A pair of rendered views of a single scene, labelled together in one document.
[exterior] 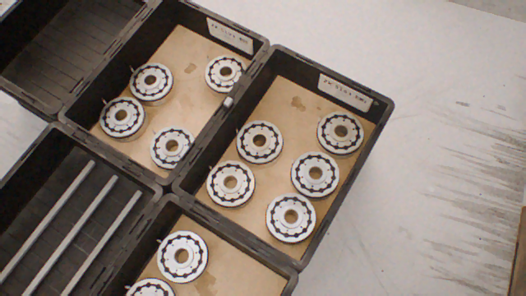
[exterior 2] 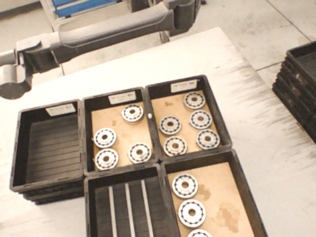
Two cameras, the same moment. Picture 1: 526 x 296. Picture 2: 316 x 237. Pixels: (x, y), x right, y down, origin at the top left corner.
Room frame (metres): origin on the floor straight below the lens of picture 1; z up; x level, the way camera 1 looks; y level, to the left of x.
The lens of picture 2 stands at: (-0.11, 0.46, 1.89)
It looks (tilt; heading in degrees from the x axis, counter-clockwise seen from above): 57 degrees down; 321
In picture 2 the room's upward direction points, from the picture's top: 9 degrees counter-clockwise
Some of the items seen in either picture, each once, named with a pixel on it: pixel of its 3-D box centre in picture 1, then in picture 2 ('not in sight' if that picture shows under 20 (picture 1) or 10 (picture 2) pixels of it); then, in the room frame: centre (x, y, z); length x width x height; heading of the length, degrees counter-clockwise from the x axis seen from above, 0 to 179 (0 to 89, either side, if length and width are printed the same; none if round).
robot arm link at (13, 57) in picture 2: not in sight; (9, 64); (0.49, 0.38, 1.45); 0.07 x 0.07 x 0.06; 62
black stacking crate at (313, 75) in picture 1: (285, 154); (184, 121); (0.30, -0.06, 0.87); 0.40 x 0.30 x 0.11; 143
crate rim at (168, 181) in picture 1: (168, 80); (117, 128); (0.48, 0.18, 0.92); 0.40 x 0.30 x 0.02; 143
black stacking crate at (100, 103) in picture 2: (173, 92); (119, 134); (0.48, 0.18, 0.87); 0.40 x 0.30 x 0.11; 143
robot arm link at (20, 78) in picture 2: not in sight; (24, 71); (0.45, 0.37, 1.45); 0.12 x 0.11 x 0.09; 62
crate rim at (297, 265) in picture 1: (286, 145); (184, 114); (0.30, -0.06, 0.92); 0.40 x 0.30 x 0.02; 143
